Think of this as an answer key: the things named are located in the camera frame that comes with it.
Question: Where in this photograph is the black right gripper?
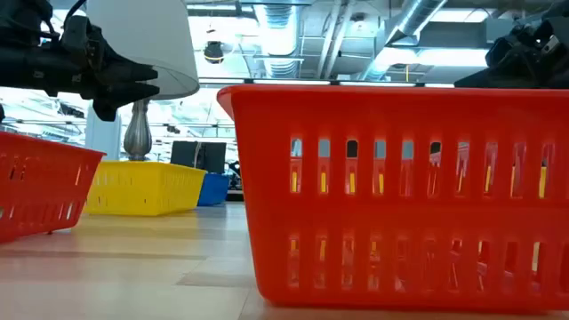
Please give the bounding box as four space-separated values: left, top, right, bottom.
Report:
453 17 569 89

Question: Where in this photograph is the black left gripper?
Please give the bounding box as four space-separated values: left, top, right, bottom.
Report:
57 15 160 122

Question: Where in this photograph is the blue slotted plastic basket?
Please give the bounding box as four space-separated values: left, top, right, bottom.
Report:
197 172 231 207

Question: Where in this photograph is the white shade silver table lamp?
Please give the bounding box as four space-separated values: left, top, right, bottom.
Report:
86 0 201 162

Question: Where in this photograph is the white room pillar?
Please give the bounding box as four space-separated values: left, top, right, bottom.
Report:
84 104 123 162

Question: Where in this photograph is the black hanging ceiling fixture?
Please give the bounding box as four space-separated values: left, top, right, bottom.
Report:
203 40 226 66

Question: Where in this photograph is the red slotted plastic basket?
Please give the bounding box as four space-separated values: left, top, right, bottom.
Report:
0 131 107 244
216 84 569 312

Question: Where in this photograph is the black computer monitor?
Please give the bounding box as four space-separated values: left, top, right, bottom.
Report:
170 140 228 175

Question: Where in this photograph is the silver ventilation duct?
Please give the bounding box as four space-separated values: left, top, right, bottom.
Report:
384 0 450 48

